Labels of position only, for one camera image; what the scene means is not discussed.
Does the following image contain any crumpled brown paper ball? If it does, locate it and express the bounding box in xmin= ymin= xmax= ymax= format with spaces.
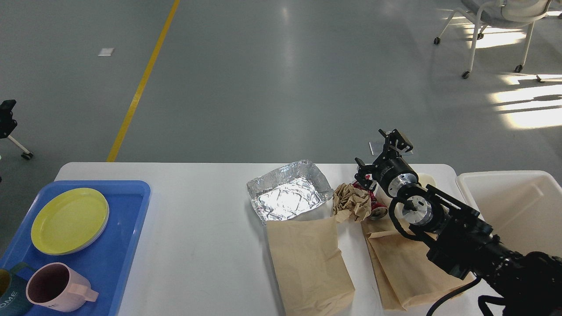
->
xmin=332 ymin=183 xmax=373 ymax=223

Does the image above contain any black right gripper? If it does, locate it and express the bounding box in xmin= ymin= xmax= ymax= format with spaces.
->
xmin=354 ymin=129 xmax=419 ymax=198

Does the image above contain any pink mug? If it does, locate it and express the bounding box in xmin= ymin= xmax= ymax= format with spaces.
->
xmin=25 ymin=262 xmax=99 ymax=312

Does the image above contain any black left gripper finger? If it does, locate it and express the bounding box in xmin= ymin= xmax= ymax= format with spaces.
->
xmin=0 ymin=100 xmax=18 ymax=139

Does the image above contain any pale green plate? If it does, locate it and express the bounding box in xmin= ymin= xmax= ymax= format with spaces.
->
xmin=31 ymin=206 xmax=110 ymax=255

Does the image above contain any aluminium foil tray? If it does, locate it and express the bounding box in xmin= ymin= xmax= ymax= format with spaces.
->
xmin=246 ymin=159 xmax=334 ymax=225

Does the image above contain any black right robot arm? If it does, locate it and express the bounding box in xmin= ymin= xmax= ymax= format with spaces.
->
xmin=354 ymin=129 xmax=562 ymax=316

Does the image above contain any white paper cup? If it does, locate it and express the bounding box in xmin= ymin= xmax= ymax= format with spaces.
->
xmin=418 ymin=173 xmax=436 ymax=189

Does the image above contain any crushed red can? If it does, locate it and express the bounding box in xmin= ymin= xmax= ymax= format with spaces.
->
xmin=352 ymin=181 xmax=388 ymax=220

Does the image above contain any yellow plastic plate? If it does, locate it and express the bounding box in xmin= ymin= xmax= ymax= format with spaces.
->
xmin=30 ymin=187 xmax=110 ymax=256

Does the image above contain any blue plastic tray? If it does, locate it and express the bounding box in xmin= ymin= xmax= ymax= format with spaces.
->
xmin=0 ymin=180 xmax=151 ymax=316

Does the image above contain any white plastic bin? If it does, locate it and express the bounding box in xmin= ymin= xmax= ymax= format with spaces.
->
xmin=456 ymin=170 xmax=562 ymax=257

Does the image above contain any chair caster leg left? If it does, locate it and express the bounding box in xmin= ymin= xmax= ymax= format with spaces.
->
xmin=7 ymin=135 xmax=34 ymax=160

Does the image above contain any white office chair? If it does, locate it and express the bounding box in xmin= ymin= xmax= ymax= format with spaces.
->
xmin=433 ymin=0 xmax=551 ymax=79

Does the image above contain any teal mug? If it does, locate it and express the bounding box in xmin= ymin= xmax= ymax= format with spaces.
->
xmin=0 ymin=262 xmax=36 ymax=316

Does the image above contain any brown paper bag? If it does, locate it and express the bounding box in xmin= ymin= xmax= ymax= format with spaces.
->
xmin=266 ymin=217 xmax=355 ymax=316
xmin=361 ymin=218 xmax=474 ymax=311

